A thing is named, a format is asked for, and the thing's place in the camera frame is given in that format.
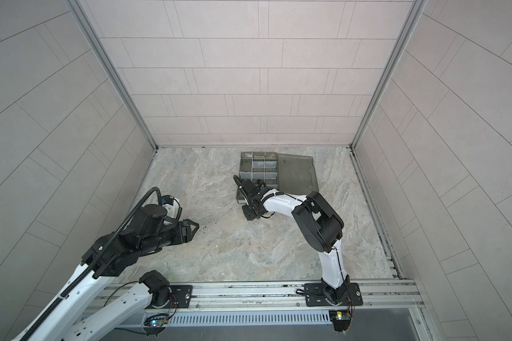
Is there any left controller board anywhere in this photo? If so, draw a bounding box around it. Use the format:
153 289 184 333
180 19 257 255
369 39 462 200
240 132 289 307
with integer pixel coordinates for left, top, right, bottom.
143 313 171 337

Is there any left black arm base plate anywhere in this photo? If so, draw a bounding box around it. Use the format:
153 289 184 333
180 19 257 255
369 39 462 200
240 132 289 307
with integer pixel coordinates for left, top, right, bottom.
150 285 193 309

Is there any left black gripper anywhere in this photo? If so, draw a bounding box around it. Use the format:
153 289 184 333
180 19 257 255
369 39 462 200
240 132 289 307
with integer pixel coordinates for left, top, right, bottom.
140 219 204 255

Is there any right controller board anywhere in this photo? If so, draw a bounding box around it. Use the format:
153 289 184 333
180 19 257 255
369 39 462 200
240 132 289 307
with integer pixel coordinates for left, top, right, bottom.
329 311 353 332

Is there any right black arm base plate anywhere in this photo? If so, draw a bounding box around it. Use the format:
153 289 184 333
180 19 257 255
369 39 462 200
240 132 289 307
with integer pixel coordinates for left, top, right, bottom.
295 282 364 307

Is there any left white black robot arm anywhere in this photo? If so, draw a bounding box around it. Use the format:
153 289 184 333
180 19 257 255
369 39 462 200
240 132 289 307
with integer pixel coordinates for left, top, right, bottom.
15 200 199 340

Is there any clear compartment organizer box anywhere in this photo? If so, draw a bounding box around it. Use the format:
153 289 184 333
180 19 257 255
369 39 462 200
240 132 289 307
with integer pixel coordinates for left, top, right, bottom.
238 151 319 196

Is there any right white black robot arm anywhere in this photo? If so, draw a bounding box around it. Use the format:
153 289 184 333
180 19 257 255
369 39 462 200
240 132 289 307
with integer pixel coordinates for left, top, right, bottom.
233 175 350 305

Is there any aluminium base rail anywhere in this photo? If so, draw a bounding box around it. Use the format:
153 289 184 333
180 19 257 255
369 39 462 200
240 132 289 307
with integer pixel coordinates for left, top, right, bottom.
118 279 425 333

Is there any controller board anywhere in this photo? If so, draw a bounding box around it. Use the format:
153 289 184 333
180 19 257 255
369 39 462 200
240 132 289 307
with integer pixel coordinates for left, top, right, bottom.
329 311 353 332
143 313 171 337

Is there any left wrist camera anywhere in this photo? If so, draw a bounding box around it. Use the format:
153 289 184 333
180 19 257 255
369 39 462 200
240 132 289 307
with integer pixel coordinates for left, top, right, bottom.
161 195 182 220

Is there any left black cable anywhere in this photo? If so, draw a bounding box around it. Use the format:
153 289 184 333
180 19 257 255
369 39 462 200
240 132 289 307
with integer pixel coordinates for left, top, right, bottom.
18 186 163 341

